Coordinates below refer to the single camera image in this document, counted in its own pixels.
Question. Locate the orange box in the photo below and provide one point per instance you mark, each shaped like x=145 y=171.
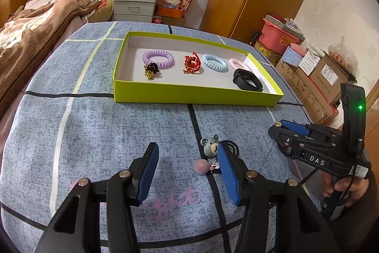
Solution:
x=171 y=13

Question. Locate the brown cardboard box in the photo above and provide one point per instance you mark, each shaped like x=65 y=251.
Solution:
x=328 y=78

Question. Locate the long printed cardboard box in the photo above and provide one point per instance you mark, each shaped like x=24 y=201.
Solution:
x=308 y=96

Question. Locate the grey drawer nightstand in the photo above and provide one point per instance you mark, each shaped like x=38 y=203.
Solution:
x=133 y=4

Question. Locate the brown blanket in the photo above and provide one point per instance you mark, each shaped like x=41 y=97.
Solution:
x=29 y=33

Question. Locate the pink plastic bucket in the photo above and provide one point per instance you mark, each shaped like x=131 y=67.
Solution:
x=275 y=36

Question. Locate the crumpled plastic bag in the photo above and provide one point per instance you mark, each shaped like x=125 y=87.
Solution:
x=343 y=54

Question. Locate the white labelled box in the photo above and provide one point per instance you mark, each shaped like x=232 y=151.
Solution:
x=309 y=61

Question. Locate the pink ball charm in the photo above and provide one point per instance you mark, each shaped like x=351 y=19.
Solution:
x=201 y=166

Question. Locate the yellow-green cardboard box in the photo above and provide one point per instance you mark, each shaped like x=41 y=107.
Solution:
x=192 y=96

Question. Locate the blue checked cloth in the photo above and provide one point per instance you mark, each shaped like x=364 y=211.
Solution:
x=88 y=122

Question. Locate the person's right hand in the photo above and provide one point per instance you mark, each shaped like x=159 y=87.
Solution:
x=359 y=190

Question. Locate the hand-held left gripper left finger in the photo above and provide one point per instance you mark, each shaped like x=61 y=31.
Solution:
x=148 y=173

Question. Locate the striped flat box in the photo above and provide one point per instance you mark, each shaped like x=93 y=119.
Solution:
x=284 y=24

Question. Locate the black smart band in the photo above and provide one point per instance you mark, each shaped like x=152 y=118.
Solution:
x=251 y=84

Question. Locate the yellow patterned box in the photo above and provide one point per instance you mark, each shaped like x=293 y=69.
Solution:
x=266 y=53

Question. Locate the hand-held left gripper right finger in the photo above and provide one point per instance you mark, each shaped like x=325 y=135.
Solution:
x=228 y=173

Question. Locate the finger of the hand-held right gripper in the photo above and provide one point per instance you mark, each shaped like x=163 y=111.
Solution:
x=281 y=133
x=296 y=128

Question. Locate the pale blue lidded box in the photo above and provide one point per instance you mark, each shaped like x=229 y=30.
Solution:
x=291 y=54

